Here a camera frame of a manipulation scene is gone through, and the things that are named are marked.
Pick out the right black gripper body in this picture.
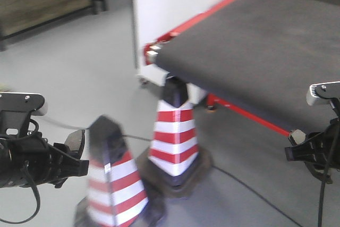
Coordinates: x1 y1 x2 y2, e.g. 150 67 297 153
320 119 339 170

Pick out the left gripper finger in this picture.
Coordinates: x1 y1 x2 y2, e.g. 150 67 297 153
54 157 89 189
53 143 81 159

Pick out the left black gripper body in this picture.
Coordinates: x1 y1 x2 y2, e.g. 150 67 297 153
1 132 57 188

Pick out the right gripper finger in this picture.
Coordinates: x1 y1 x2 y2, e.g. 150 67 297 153
305 162 332 184
284 132 322 166

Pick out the grey brake pad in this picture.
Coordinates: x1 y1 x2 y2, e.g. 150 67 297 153
65 129 85 159
288 129 306 146

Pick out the left red white traffic cone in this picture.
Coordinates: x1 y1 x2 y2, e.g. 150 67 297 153
73 114 167 227

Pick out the red white traffic cone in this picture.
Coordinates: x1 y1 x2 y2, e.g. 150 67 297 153
73 114 167 227
136 76 213 198

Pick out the right red white traffic cone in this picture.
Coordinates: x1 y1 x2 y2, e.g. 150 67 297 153
136 76 213 198

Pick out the right black cable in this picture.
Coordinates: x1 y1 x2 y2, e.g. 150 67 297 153
317 120 340 227

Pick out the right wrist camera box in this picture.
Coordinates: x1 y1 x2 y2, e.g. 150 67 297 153
306 81 339 106

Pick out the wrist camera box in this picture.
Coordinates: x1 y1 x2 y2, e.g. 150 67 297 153
306 81 339 106
1 92 48 116

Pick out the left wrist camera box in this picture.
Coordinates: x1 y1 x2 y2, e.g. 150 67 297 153
1 92 48 116

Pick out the black floor cable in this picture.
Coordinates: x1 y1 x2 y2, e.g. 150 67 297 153
39 116 305 227

